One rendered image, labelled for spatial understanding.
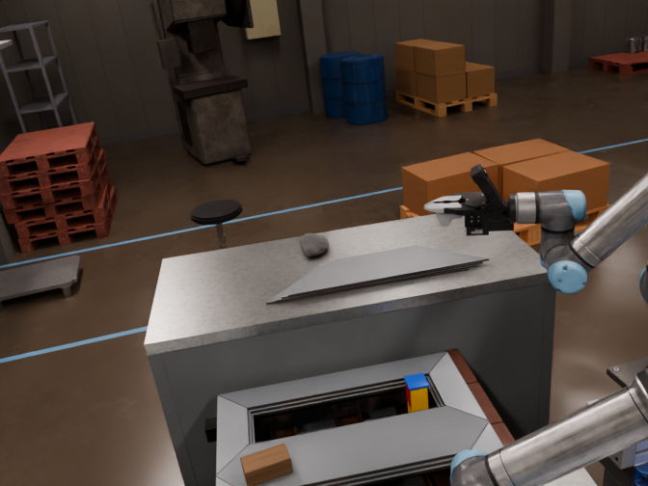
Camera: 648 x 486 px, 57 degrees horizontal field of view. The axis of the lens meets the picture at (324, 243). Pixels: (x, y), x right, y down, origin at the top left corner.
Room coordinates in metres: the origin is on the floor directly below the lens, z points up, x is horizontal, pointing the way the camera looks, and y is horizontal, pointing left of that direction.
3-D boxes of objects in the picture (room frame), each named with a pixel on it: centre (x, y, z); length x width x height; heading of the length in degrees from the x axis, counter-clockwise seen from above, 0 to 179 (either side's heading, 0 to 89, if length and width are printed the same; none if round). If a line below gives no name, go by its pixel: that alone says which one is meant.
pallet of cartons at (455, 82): (8.68, -1.99, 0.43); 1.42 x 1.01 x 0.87; 11
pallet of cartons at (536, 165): (4.31, -1.41, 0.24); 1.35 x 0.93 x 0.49; 107
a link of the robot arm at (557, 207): (1.28, -0.56, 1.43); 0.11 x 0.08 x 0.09; 75
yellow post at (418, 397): (1.40, -0.22, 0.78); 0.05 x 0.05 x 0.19; 6
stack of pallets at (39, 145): (5.58, 2.43, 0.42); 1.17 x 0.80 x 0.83; 11
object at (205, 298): (1.89, -0.05, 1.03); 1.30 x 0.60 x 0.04; 96
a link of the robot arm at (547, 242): (1.26, -0.55, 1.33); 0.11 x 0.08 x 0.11; 165
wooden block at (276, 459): (1.17, 0.22, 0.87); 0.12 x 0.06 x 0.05; 106
